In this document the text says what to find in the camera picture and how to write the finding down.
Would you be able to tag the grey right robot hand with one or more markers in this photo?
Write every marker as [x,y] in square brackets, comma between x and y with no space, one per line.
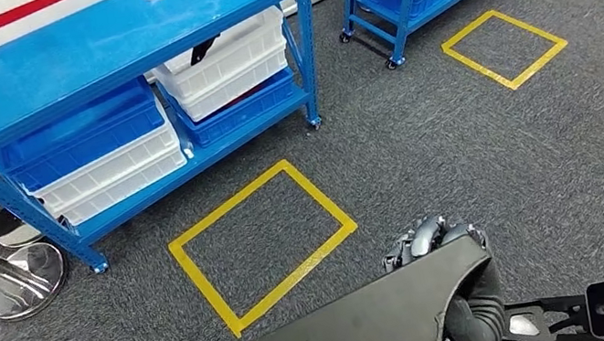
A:
[475,324]

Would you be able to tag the black license plate frame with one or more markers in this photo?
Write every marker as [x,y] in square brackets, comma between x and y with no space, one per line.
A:
[352,326]

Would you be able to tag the blue metal shelf rack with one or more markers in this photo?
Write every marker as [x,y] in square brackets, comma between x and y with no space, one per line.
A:
[74,54]

